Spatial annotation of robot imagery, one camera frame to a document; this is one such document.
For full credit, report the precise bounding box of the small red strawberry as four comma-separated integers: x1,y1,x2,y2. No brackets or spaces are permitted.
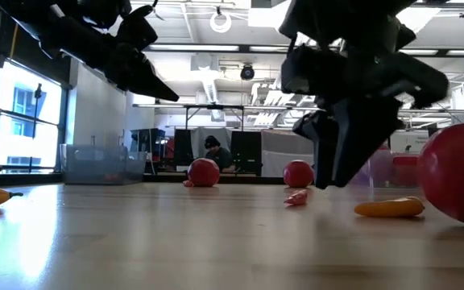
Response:
283,188,309,207

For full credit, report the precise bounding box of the person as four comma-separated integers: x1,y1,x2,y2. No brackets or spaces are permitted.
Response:
203,135,237,174

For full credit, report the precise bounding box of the yellow cable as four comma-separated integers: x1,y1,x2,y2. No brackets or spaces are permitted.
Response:
9,22,21,60

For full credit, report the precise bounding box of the white ring lamp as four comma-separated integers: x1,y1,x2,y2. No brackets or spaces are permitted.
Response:
209,10,233,35

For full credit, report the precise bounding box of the black ceiling spotlight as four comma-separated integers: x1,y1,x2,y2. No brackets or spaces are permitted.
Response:
239,63,256,81

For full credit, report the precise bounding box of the white sheet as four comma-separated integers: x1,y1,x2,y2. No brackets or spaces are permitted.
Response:
260,129,316,178

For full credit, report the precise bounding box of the red tomato with green calyx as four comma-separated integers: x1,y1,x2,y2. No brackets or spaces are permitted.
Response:
187,157,222,189

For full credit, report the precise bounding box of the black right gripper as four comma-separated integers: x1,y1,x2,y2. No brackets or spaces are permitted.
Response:
280,43,451,191

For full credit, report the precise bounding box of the black light stand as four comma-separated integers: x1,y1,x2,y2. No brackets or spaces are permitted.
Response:
28,82,44,172

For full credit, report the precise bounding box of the black metal frame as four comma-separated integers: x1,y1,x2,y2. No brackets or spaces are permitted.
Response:
132,103,394,170

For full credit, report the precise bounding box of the clear plastic bin with handle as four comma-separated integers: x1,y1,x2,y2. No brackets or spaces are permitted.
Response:
348,147,423,189

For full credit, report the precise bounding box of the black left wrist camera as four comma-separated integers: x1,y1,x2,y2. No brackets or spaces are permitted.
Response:
116,4,160,52

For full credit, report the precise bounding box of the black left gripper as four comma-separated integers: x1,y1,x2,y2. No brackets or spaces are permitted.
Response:
37,16,180,103

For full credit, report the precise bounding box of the clear bluish plastic bin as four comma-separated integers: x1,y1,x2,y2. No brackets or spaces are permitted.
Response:
59,143,148,186

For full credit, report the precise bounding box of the dark equipment cart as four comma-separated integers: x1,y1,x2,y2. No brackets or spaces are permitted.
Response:
131,128,167,159

